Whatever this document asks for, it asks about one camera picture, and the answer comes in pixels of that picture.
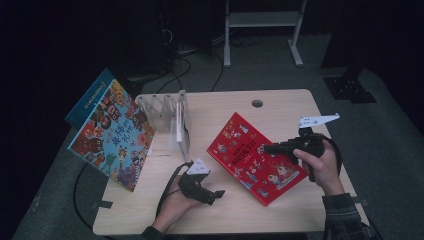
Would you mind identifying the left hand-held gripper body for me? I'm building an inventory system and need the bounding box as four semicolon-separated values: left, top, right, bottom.
177;158;217;202

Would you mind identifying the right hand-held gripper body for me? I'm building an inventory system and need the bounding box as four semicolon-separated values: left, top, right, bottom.
292;112;341;158

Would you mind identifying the red picture book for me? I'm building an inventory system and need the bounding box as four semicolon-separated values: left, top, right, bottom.
206;111;310;207

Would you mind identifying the light blue animal picture book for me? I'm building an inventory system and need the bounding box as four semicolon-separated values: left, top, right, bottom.
67;79;157;193

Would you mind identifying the dark blue monster picture book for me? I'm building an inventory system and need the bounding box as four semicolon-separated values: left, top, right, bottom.
64;68;117;130

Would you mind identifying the person's left hand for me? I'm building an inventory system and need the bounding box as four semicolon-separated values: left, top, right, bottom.
152;186;208;234

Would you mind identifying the person's right hand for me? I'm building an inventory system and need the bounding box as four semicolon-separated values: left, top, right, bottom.
292;139;346;197

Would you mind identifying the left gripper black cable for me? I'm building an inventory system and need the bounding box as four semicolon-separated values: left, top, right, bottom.
155;160;195;218

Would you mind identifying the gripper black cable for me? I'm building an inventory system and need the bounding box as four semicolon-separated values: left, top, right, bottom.
319;134;344;174
155;160;195;218

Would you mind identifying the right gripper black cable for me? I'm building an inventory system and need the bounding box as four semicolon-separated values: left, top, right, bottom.
319;134;344;174

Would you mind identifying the black stand base plate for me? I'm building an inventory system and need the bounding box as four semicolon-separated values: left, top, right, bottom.
323;64;378;105

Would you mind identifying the bundle of black floor cables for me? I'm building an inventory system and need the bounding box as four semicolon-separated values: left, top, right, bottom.
159;28;224;93

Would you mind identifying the black floor cable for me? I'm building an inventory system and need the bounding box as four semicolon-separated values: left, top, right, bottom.
71;162;113;240

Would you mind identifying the white metal stand frame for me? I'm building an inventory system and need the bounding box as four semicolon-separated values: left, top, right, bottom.
223;0;308;69

